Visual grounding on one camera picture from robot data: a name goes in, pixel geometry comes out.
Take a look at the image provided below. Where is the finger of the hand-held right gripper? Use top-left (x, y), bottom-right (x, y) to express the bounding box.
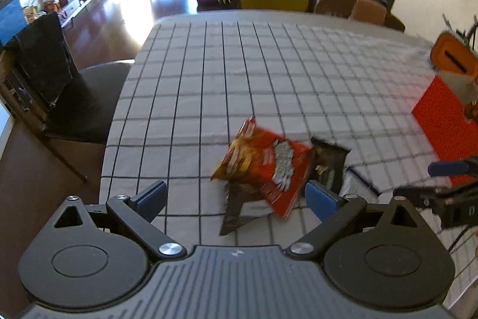
top-left (428, 159), bottom-right (478, 178)
top-left (392, 184), bottom-right (454, 209)

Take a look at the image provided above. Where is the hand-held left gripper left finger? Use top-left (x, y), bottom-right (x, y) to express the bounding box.
top-left (53, 180), bottom-right (187, 260)

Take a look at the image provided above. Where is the wooden chair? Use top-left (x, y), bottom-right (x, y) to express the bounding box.
top-left (315, 0), bottom-right (406, 33)

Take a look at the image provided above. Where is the black chair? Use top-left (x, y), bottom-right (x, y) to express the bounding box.
top-left (2, 12), bottom-right (131, 185)

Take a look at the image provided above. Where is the pink towel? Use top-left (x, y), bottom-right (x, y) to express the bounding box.
top-left (351, 0), bottom-right (387, 26)

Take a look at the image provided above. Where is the dark brown snack packet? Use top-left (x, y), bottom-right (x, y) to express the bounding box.
top-left (220, 182), bottom-right (277, 236)

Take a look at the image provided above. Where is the red snack bag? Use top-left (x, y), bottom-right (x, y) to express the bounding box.
top-left (211, 115), bottom-right (313, 220)

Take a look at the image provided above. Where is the low media cabinet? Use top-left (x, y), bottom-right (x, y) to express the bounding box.
top-left (22, 0), bottom-right (109, 28)

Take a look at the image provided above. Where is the black snack packet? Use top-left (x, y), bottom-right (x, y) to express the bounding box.
top-left (310, 136), bottom-right (352, 194)

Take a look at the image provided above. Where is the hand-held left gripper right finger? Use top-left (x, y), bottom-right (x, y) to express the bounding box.
top-left (287, 180), bottom-right (426, 260)

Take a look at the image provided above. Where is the checked tablecloth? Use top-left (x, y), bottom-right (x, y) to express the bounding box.
top-left (99, 20), bottom-right (478, 305)

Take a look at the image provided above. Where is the red box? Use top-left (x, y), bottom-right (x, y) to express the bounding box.
top-left (411, 70), bottom-right (478, 187)

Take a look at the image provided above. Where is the television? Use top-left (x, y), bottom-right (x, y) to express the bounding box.
top-left (0, 0), bottom-right (28, 47)

